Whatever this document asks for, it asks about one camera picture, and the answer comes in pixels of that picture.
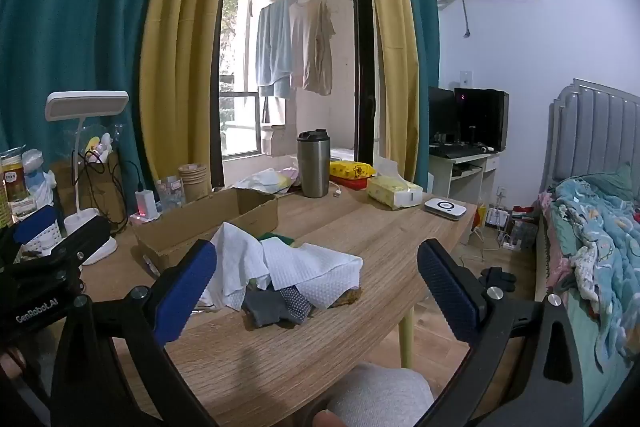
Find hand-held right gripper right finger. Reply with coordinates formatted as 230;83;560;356
416;238;598;427

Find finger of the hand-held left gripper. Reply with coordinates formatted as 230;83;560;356
0;204;57;258
46;215;112;265

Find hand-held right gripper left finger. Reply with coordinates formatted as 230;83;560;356
50;238;221;427

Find white smooth cloth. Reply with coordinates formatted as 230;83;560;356
201;221;274;311

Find cardboard box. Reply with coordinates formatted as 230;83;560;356
131;187;279;274

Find grey dotted glove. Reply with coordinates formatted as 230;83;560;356
242;284;316;329

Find green and yellow sponge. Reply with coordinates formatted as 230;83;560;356
258;231;301;249

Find white textured towel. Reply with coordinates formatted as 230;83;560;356
260;242;364;311

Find person's right hand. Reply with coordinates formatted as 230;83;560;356
312;409;347;427

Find white slotted basket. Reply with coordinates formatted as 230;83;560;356
19;216;67;259

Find glass jar with label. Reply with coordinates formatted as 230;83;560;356
0;149;32;219

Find white and blue plastic bag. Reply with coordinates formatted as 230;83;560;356
22;149;59;208

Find black gloves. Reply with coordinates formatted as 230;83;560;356
477;265;517;293

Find brown carton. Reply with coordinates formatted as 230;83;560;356
49;152;126;224

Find white charger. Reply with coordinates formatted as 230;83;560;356
134;189;160;221

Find white flat device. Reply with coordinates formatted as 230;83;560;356
424;197;468;222

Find yellow and white toy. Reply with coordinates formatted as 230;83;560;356
82;132;114;163

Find clear printed packet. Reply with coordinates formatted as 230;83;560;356
155;175;187;210

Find brown textured pad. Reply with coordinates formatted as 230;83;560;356
332;286;364;308

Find stack of paper cups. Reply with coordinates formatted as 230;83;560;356
177;163;210;206

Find yellow tissue pack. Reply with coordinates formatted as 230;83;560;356
367;156;424;210

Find pink cloth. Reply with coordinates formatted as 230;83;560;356
537;190;576;294

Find white computer desk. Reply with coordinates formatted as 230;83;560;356
428;142;501;208

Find person's leg in white trousers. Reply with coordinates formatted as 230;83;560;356
322;361;435;427

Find white desk lamp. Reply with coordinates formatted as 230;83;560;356
45;90;130;266

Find bed with green sheet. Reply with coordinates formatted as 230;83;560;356
534;191;640;427

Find white printed plastic bags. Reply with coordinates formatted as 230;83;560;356
234;166;301;196

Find black keyboard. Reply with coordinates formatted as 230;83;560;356
429;145;484;158

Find flat red box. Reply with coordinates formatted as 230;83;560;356
329;177;372;192

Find teal printed blanket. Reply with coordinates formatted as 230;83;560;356
552;162;640;361

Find black computer monitor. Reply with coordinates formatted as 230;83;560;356
428;86;459;144

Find steel tumbler with black lid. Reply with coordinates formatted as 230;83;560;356
296;129;331;199

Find balcony window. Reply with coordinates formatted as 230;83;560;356
219;0;264;158

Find yellow curtain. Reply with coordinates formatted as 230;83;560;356
139;0;242;194
360;0;422;188

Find teal curtain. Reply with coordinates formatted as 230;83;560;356
390;0;442;188
0;0;177;230

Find grey padded headboard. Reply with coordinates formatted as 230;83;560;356
548;77;640;196

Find light blue hanging shirt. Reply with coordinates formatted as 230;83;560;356
255;0;294;100

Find beige hanging shirt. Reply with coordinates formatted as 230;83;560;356
302;0;337;97

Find white hanging shirt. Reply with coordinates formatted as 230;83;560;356
288;0;314;90

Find black cable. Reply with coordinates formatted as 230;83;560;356
80;151;144;229

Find black door frame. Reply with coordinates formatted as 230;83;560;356
209;72;226;190
349;0;379;164

